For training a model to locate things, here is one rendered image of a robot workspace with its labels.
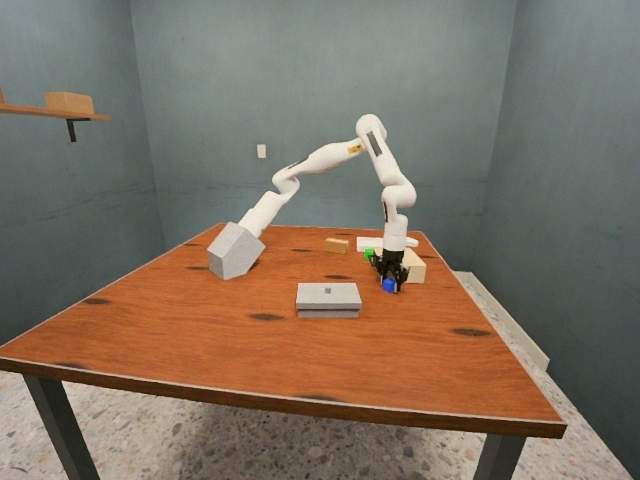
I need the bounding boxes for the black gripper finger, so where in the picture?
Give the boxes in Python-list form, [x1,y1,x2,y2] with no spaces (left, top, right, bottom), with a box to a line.
[376,255,388,285]
[390,263,410,293]

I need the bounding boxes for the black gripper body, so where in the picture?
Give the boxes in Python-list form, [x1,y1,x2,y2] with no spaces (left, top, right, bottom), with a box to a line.
[382,248,405,272]

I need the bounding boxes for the blue block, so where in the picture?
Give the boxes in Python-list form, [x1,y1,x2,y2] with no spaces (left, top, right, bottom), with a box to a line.
[383,278,395,293]

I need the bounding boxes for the grey square sheet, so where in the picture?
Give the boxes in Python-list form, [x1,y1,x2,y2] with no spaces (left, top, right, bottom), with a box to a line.
[296,283,362,309]

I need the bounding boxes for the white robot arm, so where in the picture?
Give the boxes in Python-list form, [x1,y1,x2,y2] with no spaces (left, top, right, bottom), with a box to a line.
[238,115,418,251]

